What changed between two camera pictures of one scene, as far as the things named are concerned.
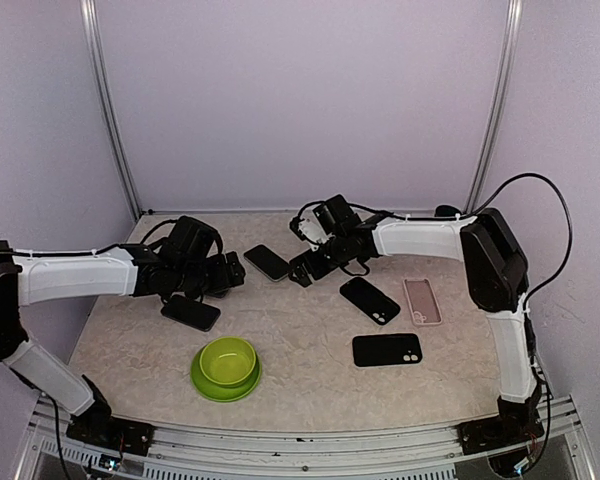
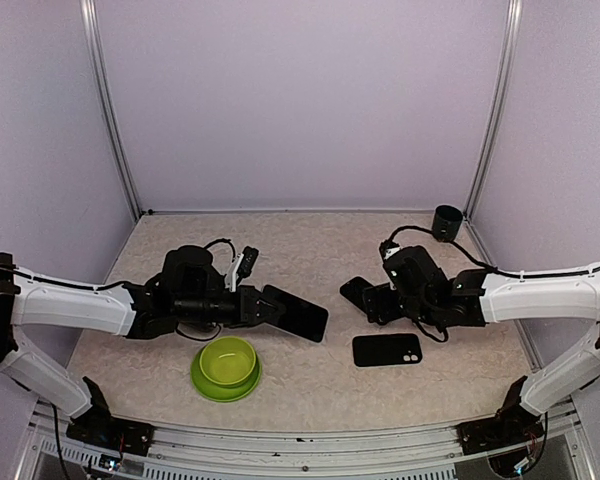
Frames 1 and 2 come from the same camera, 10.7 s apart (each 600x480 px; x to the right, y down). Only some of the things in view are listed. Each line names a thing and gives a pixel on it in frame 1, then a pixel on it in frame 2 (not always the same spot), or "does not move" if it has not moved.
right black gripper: x=301 y=272 to x=388 y=311
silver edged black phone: x=269 y=262 to x=302 y=316
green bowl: x=227 y=361 does not move
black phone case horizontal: x=386 y=350 does not move
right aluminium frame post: x=509 y=55 does not move
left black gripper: x=223 y=280 to x=248 y=296
